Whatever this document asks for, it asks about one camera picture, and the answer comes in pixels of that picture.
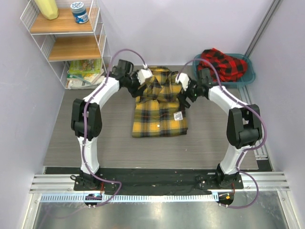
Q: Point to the yellow plaid long sleeve shirt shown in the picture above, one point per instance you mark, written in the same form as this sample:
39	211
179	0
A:
158	111

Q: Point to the teal plastic basket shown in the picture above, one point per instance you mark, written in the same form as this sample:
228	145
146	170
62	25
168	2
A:
247	78

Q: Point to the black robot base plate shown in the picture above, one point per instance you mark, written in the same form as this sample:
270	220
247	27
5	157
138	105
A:
156	182

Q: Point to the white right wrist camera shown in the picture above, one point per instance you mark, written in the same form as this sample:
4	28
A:
183	79

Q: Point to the white wire shelf rack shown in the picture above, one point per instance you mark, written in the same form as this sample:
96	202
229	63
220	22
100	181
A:
62	40

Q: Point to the white slotted cable duct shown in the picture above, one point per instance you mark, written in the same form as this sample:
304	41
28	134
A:
95	197

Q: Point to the yellow plastic bottle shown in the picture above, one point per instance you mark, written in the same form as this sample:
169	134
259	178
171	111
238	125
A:
48	8

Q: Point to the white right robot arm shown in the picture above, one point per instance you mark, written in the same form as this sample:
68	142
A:
243	129

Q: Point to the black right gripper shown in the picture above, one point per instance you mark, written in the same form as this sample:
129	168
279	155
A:
182	97

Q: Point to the aluminium frame rail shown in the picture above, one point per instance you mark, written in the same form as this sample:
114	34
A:
275	4

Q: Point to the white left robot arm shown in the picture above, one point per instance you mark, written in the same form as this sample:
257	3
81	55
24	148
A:
86	119

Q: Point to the red plaid long sleeve shirt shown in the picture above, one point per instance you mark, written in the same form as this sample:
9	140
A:
229	69

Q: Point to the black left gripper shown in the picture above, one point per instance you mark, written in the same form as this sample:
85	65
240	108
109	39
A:
136	92

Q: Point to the stack of books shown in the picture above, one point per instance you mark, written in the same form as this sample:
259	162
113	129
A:
85	80

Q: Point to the blue lidded jar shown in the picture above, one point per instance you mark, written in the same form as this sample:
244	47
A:
79	12

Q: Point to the green picture book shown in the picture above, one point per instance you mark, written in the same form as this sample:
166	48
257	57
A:
85	66

